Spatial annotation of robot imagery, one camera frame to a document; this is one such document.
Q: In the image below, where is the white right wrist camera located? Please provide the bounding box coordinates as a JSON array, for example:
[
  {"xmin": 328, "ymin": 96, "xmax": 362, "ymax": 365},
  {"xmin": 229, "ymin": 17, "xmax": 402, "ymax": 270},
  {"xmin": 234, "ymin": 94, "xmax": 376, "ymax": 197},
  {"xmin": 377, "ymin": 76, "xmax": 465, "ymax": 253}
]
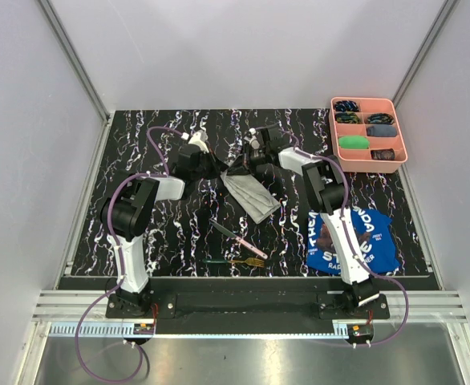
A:
[{"xmin": 244, "ymin": 128, "xmax": 261, "ymax": 150}]

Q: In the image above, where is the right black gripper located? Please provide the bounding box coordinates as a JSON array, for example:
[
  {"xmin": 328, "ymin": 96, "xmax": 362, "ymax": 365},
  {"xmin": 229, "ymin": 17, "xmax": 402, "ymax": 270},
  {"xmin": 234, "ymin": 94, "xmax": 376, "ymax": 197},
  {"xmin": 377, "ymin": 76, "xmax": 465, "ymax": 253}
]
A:
[{"xmin": 225, "ymin": 143, "xmax": 269, "ymax": 177}]

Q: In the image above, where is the dark brown rolled sock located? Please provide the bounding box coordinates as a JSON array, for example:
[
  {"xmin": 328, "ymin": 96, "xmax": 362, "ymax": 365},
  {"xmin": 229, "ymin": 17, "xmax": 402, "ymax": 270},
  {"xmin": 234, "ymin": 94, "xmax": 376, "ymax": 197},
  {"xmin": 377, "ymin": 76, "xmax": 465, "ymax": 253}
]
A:
[{"xmin": 371, "ymin": 148, "xmax": 395, "ymax": 161}]

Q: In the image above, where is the blue patterned sock top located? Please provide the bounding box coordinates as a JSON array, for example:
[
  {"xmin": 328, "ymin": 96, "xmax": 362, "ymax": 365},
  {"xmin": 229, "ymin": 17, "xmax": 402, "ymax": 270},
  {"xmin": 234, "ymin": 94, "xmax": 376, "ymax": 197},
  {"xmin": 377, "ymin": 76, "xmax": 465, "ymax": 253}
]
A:
[{"xmin": 333, "ymin": 99, "xmax": 360, "ymax": 112}]

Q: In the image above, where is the dark blue rolled sock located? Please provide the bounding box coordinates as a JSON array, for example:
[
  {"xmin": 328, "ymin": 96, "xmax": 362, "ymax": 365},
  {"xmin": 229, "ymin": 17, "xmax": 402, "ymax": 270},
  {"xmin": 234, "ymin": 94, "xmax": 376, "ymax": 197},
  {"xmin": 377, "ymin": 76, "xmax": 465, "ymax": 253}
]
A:
[{"xmin": 366, "ymin": 124, "xmax": 398, "ymax": 137}]

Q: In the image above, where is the blue patterned sock middle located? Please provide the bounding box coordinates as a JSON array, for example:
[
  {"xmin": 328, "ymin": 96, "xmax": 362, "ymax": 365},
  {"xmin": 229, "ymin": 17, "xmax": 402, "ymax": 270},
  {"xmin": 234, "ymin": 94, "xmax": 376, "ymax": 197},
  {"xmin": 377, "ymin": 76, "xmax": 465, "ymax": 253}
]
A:
[{"xmin": 334, "ymin": 111, "xmax": 361, "ymax": 124}]

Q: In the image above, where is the green rolled sock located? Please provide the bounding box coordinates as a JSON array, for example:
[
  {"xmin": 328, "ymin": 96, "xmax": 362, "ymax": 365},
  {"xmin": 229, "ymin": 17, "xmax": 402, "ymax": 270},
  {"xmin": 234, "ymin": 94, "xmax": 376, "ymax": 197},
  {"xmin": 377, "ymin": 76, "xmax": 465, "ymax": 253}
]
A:
[{"xmin": 338, "ymin": 135, "xmax": 370, "ymax": 150}]

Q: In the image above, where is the gold fork green handle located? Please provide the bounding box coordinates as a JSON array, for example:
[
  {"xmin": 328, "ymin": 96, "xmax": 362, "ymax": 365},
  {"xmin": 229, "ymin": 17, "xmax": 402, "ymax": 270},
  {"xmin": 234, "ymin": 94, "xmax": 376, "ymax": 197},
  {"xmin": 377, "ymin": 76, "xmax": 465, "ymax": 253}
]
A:
[{"xmin": 203, "ymin": 257, "xmax": 265, "ymax": 268}]

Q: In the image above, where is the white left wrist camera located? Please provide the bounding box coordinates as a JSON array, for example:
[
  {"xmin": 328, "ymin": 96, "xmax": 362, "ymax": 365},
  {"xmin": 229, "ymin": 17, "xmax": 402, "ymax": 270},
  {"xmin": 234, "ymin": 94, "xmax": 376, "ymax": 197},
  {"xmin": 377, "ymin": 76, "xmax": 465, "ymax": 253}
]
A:
[{"xmin": 181, "ymin": 130, "xmax": 209, "ymax": 152}]

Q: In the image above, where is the grey cloth napkin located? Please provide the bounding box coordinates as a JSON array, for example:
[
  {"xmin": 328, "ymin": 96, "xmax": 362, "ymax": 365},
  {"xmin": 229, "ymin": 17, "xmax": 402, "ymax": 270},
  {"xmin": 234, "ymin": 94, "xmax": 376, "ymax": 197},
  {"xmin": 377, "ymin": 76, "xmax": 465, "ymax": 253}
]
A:
[{"xmin": 221, "ymin": 172, "xmax": 280, "ymax": 224}]

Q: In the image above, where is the pink-handled table knife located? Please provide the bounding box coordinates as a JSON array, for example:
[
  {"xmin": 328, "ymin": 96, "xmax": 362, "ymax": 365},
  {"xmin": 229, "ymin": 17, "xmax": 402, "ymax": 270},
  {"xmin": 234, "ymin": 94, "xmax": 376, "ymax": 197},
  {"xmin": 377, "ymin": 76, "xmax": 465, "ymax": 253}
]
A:
[{"xmin": 209, "ymin": 219, "xmax": 268, "ymax": 260}]

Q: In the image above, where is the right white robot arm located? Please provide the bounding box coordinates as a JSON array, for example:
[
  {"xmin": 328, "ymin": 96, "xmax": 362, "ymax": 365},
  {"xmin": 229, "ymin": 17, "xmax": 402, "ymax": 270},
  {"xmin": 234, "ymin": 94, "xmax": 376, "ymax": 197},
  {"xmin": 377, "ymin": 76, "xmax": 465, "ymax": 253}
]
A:
[{"xmin": 228, "ymin": 124, "xmax": 379, "ymax": 318}]

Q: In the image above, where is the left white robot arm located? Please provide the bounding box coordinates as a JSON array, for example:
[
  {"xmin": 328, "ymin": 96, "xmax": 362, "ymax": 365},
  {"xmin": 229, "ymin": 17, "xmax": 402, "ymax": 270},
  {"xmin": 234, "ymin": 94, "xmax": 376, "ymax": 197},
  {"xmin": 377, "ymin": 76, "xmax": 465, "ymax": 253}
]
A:
[{"xmin": 99, "ymin": 144, "xmax": 228, "ymax": 318}]

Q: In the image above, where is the black marbled table mat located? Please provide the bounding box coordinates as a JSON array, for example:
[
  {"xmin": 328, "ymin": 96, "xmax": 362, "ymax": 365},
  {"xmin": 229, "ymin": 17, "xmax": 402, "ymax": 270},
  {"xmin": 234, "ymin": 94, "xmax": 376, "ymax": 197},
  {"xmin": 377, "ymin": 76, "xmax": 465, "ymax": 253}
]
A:
[{"xmin": 69, "ymin": 108, "xmax": 432, "ymax": 285}]

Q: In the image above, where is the blue patterned sock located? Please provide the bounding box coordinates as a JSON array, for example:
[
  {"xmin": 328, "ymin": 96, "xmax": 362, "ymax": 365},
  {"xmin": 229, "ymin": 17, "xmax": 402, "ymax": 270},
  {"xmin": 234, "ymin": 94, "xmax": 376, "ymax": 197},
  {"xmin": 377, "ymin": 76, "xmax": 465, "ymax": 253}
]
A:
[
  {"xmin": 333, "ymin": 99, "xmax": 360, "ymax": 112},
  {"xmin": 334, "ymin": 111, "xmax": 361, "ymax": 124},
  {"xmin": 366, "ymin": 113, "xmax": 395, "ymax": 125}
]

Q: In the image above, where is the blue printed t-shirt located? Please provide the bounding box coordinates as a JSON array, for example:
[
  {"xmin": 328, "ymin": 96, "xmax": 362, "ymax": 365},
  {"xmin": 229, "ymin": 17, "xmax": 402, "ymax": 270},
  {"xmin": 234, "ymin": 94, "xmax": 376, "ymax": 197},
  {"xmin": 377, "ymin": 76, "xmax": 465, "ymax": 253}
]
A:
[{"xmin": 306, "ymin": 206, "xmax": 399, "ymax": 275}]

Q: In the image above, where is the blue patterned sock right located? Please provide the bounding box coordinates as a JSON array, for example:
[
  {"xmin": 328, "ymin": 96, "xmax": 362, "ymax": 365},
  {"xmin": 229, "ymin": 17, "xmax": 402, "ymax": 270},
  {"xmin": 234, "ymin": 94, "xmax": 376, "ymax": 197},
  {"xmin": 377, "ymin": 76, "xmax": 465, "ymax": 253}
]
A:
[{"xmin": 366, "ymin": 113, "xmax": 395, "ymax": 125}]

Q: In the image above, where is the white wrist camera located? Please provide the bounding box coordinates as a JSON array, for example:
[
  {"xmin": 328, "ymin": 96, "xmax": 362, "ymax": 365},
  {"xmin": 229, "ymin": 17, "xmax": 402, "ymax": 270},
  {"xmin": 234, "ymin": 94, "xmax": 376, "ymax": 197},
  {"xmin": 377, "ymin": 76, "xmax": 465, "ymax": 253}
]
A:
[
  {"xmin": 244, "ymin": 128, "xmax": 261, "ymax": 150},
  {"xmin": 181, "ymin": 130, "xmax": 209, "ymax": 152}
]

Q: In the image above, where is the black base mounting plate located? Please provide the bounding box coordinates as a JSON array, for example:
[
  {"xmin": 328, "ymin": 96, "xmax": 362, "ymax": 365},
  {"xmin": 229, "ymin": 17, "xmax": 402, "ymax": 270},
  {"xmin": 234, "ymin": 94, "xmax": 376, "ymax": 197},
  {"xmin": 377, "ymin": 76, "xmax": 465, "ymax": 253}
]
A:
[{"xmin": 106, "ymin": 277, "xmax": 390, "ymax": 336}]

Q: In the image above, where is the pink divided organizer tray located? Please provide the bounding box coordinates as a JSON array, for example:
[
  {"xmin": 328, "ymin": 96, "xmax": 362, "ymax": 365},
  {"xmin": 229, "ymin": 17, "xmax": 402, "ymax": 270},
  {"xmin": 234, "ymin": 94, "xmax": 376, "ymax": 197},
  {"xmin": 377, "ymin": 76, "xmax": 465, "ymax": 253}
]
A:
[{"xmin": 330, "ymin": 97, "xmax": 408, "ymax": 173}]

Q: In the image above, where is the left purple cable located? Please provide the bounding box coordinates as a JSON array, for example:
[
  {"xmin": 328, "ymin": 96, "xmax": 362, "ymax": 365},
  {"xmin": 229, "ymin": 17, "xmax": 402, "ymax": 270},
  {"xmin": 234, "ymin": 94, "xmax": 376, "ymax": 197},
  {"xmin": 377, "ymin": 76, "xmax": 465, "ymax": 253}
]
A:
[{"xmin": 75, "ymin": 126, "xmax": 188, "ymax": 380}]

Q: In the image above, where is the aluminium frame rail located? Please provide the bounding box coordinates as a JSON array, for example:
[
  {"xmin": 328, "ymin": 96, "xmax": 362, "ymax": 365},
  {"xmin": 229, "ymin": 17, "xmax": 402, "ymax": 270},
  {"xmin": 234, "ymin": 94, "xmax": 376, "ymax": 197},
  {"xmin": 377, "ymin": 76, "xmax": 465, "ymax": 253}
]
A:
[{"xmin": 35, "ymin": 0, "xmax": 111, "ymax": 122}]

